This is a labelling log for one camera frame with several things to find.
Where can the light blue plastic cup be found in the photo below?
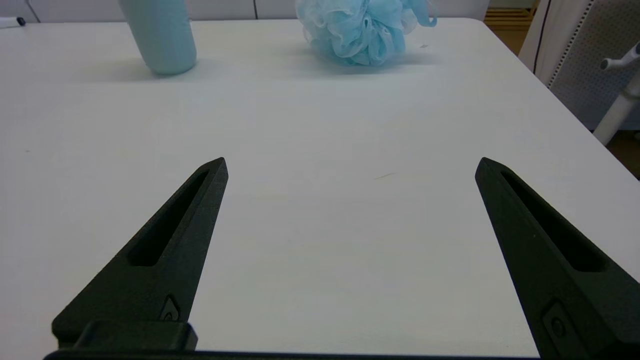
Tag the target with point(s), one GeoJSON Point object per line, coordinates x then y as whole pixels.
{"type": "Point", "coordinates": [160, 35]}

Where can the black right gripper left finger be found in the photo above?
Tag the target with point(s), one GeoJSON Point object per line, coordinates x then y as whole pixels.
{"type": "Point", "coordinates": [150, 290]}

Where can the white desk leg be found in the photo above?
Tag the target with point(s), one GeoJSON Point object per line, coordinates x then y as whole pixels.
{"type": "Point", "coordinates": [620, 110]}

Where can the white perforated panel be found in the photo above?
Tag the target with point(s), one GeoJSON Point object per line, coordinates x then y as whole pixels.
{"type": "Point", "coordinates": [580, 50]}

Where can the white marker with black cap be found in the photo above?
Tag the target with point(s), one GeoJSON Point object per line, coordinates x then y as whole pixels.
{"type": "Point", "coordinates": [7, 22]}

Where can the blue crumpled hair net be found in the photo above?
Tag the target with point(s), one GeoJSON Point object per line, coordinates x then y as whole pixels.
{"type": "Point", "coordinates": [360, 30]}

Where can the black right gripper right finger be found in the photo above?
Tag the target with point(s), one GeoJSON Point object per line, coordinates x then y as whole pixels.
{"type": "Point", "coordinates": [590, 310]}

